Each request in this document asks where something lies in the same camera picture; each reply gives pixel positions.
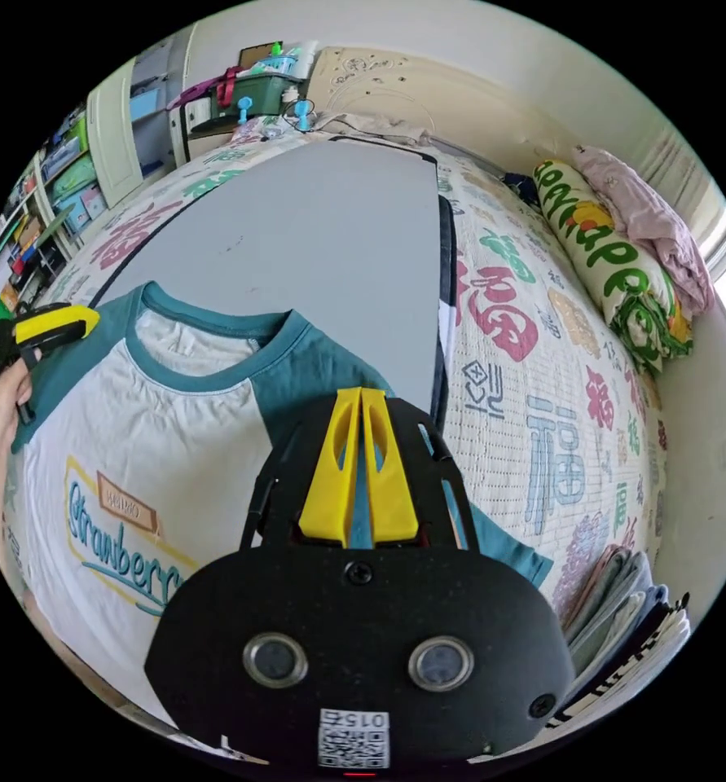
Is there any nightstand with green box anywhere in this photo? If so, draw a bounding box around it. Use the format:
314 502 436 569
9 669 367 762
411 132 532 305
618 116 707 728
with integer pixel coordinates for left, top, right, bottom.
166 41 321 166

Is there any pink folded blanket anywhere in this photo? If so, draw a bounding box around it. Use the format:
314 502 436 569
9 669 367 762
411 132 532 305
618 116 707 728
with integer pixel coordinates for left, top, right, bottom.
573 145 717 319

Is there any white and green short-sleeve shirt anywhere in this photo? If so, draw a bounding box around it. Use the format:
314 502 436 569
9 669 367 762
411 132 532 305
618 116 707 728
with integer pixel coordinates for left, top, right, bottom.
11 280 554 638

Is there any rolled quilt with green print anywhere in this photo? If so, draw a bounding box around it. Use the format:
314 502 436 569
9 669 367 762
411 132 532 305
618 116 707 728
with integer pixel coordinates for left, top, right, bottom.
533 158 697 377

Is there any pale curtain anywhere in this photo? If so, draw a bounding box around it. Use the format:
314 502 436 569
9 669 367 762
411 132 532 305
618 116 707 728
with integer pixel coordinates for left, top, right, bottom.
637 125 726 215

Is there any grey folding board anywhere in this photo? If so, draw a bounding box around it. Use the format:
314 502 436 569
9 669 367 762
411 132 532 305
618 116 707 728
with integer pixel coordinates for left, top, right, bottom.
87 135 460 430

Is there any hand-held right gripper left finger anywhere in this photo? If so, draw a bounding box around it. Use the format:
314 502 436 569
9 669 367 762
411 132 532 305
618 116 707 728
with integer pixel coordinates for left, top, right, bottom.
298 388 363 550

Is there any pile of clothes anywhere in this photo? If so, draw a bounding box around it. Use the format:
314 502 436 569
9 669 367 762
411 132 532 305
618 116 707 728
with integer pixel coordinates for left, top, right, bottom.
561 547 693 728

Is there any shelf with boxes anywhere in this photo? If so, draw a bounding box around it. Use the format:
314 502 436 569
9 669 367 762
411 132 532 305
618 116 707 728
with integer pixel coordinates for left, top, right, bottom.
0 109 108 319

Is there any bed with printed quilt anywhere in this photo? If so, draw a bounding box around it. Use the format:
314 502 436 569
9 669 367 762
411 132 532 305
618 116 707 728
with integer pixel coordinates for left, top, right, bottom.
0 46 697 753

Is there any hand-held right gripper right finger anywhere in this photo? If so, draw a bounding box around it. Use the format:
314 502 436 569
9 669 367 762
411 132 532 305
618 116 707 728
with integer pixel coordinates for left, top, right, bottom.
362 388 420 546

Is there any white cupboard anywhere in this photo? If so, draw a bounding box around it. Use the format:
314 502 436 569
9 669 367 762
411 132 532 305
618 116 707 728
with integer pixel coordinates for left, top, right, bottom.
86 27 199 212

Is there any person's left hand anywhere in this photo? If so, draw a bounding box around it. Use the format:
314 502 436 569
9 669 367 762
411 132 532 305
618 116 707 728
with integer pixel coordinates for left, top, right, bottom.
0 358 35 442

